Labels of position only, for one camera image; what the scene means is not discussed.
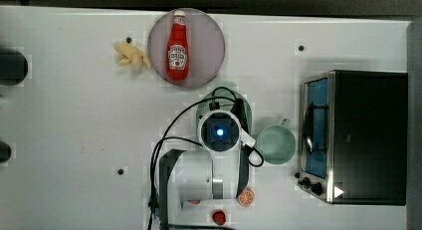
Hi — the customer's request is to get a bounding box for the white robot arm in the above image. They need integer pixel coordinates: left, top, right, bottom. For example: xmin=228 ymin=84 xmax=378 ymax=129
xmin=158 ymin=108 xmax=264 ymax=230

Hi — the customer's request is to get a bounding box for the red ketchup bottle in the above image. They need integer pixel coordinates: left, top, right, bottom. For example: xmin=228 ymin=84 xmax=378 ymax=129
xmin=166 ymin=10 xmax=189 ymax=81

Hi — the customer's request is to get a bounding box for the grey round plate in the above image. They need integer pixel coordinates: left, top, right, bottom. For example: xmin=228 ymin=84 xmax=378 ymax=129
xmin=147 ymin=8 xmax=226 ymax=88

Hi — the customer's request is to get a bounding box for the green cup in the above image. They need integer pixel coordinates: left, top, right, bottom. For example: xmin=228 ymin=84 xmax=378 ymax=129
xmin=256 ymin=118 xmax=296 ymax=164

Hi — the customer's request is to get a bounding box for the toy strawberry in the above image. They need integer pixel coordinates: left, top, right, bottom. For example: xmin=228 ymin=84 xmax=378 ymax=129
xmin=188 ymin=200 xmax=201 ymax=205

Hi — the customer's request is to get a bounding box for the toy orange slice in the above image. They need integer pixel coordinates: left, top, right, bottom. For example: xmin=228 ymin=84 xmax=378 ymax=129
xmin=237 ymin=187 xmax=255 ymax=207

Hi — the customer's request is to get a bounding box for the peeled toy banana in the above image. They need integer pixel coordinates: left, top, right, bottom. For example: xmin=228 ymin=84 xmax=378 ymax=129
xmin=114 ymin=43 xmax=152 ymax=71

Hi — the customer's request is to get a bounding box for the small red toy fruit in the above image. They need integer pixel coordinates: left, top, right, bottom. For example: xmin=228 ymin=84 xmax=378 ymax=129
xmin=212 ymin=210 xmax=227 ymax=226

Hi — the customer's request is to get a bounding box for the black toaster oven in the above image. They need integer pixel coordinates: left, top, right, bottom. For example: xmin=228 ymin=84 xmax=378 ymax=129
xmin=295 ymin=70 xmax=408 ymax=206

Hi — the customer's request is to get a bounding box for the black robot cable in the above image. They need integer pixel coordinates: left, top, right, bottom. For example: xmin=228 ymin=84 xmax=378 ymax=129
xmin=147 ymin=86 xmax=240 ymax=230

